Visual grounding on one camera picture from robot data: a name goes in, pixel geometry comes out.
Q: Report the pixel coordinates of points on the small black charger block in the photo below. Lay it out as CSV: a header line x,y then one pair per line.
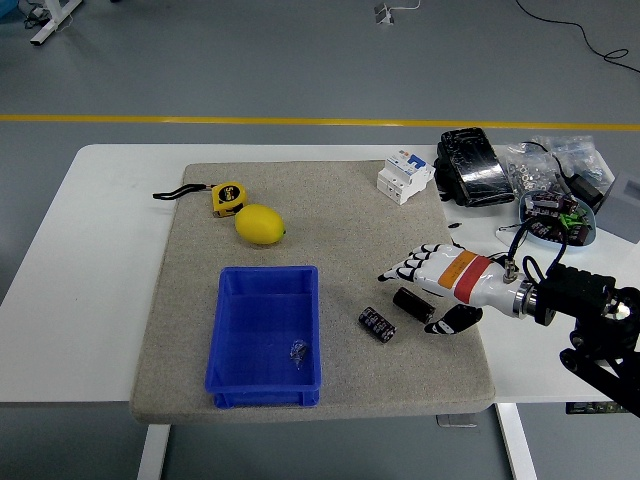
x,y
587,189

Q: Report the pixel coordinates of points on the black battery with white print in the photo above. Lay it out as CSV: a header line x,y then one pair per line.
x,y
377,325

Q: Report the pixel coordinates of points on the silver floor socket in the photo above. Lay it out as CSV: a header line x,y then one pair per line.
x,y
384,14

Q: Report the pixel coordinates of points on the white circuit breaker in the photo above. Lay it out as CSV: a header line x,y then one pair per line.
x,y
402,175

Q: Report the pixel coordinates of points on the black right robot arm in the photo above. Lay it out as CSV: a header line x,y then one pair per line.
x,y
580,292

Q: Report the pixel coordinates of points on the small clear plastic piece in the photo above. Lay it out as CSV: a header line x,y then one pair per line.
x,y
298,351

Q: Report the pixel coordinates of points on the grey under-table bracket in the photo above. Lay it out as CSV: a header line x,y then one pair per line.
x,y
456,421

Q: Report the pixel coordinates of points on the grey-brown mat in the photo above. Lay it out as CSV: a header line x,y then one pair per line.
x,y
350,240

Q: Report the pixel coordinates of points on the blue plastic box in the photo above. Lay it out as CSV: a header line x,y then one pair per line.
x,y
265,320

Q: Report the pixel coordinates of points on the clear bag of small parts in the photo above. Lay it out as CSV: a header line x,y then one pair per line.
x,y
582,150

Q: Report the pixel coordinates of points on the grey box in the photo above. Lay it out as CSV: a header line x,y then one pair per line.
x,y
622,202

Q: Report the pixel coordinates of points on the white table leg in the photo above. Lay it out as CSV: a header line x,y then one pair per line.
x,y
152,452
517,445

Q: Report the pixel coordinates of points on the table height control panel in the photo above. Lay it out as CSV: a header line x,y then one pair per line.
x,y
587,408

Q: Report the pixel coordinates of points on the plain black cylindrical battery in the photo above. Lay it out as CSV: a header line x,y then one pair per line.
x,y
412,304

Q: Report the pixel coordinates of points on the white desk frame foot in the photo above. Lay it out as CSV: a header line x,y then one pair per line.
x,y
47,25

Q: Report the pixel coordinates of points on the yellow lemon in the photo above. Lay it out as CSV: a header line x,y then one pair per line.
x,y
259,225

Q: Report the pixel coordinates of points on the green plastic connector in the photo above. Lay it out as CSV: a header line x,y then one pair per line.
x,y
570,221

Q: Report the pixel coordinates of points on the yellow tape measure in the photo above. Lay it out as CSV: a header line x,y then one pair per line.
x,y
228,198

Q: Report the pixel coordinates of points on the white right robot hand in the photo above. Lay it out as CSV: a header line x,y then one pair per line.
x,y
450,272

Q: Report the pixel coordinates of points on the light blue bowl of batteries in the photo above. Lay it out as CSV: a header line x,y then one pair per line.
x,y
545,225

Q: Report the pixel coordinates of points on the glossy black wrapped case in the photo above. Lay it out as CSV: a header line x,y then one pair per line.
x,y
475,167

